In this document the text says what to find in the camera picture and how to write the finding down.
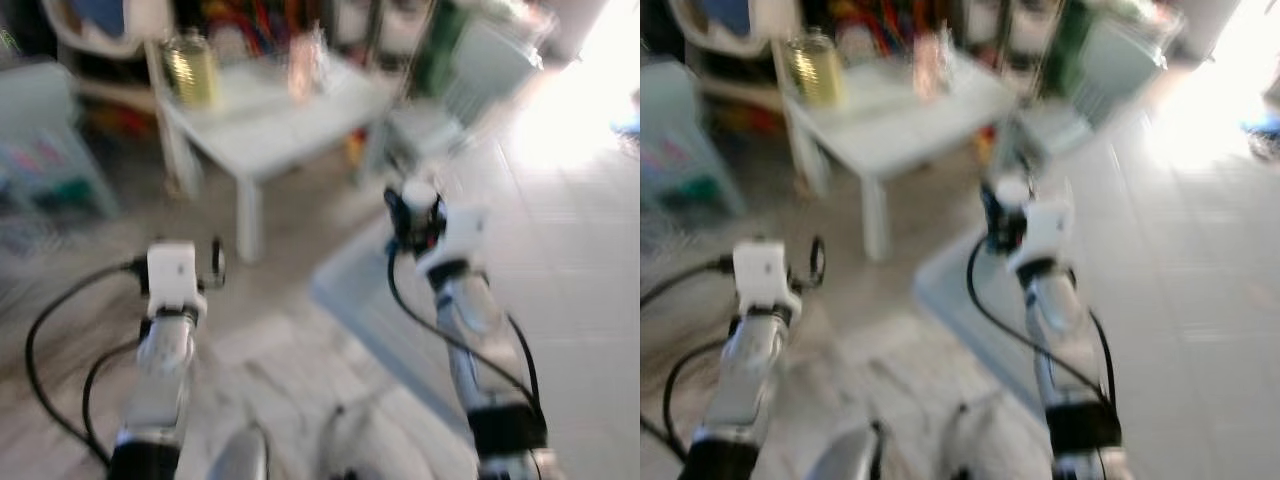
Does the white round chair blue cushion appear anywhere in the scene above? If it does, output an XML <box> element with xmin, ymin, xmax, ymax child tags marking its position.
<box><xmin>668</xmin><ymin>0</ymin><xmax>801</xmax><ymax>61</ymax></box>
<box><xmin>42</xmin><ymin>0</ymin><xmax>179</xmax><ymax>63</ymax></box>

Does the white low table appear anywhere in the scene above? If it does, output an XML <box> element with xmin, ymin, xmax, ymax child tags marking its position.
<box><xmin>778</xmin><ymin>52</ymin><xmax>1023</xmax><ymax>264</ymax></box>
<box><xmin>153</xmin><ymin>48</ymin><xmax>403</xmax><ymax>264</ymax></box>

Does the silver left robot leg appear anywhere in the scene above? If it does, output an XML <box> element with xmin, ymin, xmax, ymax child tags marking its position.
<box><xmin>204</xmin><ymin>424</ymin><xmax>272</xmax><ymax>480</ymax></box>
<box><xmin>808</xmin><ymin>424</ymin><xmax>893</xmax><ymax>480</ymax></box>

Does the light grey floor mat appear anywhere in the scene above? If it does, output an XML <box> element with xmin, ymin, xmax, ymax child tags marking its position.
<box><xmin>914</xmin><ymin>224</ymin><xmax>1083</xmax><ymax>413</ymax></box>
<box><xmin>309</xmin><ymin>214</ymin><xmax>503</xmax><ymax>443</ymax></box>

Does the pinkish glass jar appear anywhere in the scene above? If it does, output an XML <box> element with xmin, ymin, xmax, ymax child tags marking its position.
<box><xmin>913</xmin><ymin>29</ymin><xmax>957</xmax><ymax>103</ymax></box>
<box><xmin>287</xmin><ymin>27</ymin><xmax>330</xmax><ymax>104</ymax></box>

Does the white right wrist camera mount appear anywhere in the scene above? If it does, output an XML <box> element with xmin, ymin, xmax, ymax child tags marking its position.
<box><xmin>414</xmin><ymin>206</ymin><xmax>492</xmax><ymax>280</ymax></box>
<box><xmin>1007</xmin><ymin>199</ymin><xmax>1077</xmax><ymax>277</ymax></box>

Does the bottle with white cap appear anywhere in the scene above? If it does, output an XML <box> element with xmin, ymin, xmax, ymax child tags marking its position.
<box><xmin>993</xmin><ymin>174</ymin><xmax>1033</xmax><ymax>208</ymax></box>
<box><xmin>398</xmin><ymin>179</ymin><xmax>443</xmax><ymax>215</ymax></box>

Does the green upright object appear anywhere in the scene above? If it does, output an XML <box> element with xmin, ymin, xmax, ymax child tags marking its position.
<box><xmin>1044</xmin><ymin>0</ymin><xmax>1093</xmax><ymax>98</ymax></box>
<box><xmin>414</xmin><ymin>0</ymin><xmax>462</xmax><ymax>98</ymax></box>

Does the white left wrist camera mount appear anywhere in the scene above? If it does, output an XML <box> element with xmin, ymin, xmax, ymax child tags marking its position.
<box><xmin>146</xmin><ymin>241</ymin><xmax>209</xmax><ymax>320</ymax></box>
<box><xmin>732</xmin><ymin>239</ymin><xmax>802</xmax><ymax>322</ymax></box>

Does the translucent plastic storage box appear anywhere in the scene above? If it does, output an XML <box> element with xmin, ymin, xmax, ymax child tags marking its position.
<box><xmin>0</xmin><ymin>58</ymin><xmax>123</xmax><ymax>223</ymax></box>
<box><xmin>640</xmin><ymin>58</ymin><xmax>748</xmax><ymax>218</ymax></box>

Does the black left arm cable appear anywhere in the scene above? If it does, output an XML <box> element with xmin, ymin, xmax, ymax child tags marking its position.
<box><xmin>24</xmin><ymin>260</ymin><xmax>153</xmax><ymax>468</ymax></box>
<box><xmin>640</xmin><ymin>256</ymin><xmax>739</xmax><ymax>453</ymax></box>

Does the golden tin can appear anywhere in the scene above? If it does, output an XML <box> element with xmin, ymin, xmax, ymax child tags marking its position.
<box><xmin>161</xmin><ymin>29</ymin><xmax>222</xmax><ymax>110</ymax></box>
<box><xmin>788</xmin><ymin>29</ymin><xmax>848</xmax><ymax>110</ymax></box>

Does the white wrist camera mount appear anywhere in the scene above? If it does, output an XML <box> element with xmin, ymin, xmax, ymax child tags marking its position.
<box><xmin>732</xmin><ymin>239</ymin><xmax>802</xmax><ymax>322</ymax></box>
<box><xmin>146</xmin><ymin>241</ymin><xmax>209</xmax><ymax>320</ymax></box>
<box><xmin>1007</xmin><ymin>199</ymin><xmax>1077</xmax><ymax>277</ymax></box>
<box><xmin>414</xmin><ymin>206</ymin><xmax>492</xmax><ymax>280</ymax></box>

